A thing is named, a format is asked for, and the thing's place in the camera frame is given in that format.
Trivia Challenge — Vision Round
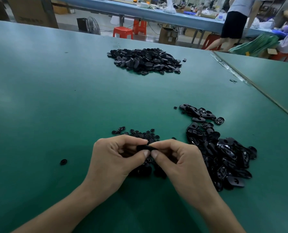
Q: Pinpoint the long blue work table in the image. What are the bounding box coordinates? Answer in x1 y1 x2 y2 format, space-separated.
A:
52 0 285 38

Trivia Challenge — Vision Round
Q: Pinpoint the small open cardboard box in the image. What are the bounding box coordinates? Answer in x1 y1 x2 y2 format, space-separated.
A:
159 27 179 45

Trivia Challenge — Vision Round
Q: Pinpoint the assembled black oval piece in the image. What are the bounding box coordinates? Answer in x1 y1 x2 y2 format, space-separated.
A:
137 144 157 154

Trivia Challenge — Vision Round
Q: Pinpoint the person's left hand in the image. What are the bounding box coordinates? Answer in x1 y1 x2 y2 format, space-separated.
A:
83 135 150 192

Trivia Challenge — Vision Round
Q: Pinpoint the white plastic bag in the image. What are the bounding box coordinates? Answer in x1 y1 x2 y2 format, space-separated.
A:
164 0 177 14

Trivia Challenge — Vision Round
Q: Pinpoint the green striped bag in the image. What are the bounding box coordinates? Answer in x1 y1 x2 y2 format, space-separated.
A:
229 33 280 57

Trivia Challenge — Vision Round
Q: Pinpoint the person's right hand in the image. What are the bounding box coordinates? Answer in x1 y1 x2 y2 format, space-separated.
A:
150 139 221 210

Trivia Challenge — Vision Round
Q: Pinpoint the red plastic stool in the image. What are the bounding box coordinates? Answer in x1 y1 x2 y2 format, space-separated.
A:
202 34 222 50
112 27 134 40
269 50 288 61
133 19 148 35

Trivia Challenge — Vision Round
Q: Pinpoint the large brown cardboard box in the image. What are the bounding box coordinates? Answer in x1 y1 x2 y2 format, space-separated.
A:
6 0 59 28

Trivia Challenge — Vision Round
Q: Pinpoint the grey floor fan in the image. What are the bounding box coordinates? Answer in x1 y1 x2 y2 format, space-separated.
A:
76 17 101 35

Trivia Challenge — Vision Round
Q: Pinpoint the pile of small black buttons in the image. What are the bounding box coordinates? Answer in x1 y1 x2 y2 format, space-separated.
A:
111 127 176 179

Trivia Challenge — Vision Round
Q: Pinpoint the person's left forearm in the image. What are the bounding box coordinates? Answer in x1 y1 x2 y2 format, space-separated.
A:
12 181 105 233

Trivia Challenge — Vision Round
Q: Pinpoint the pile of black oval shells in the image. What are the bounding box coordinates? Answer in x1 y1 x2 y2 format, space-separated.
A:
179 104 258 191

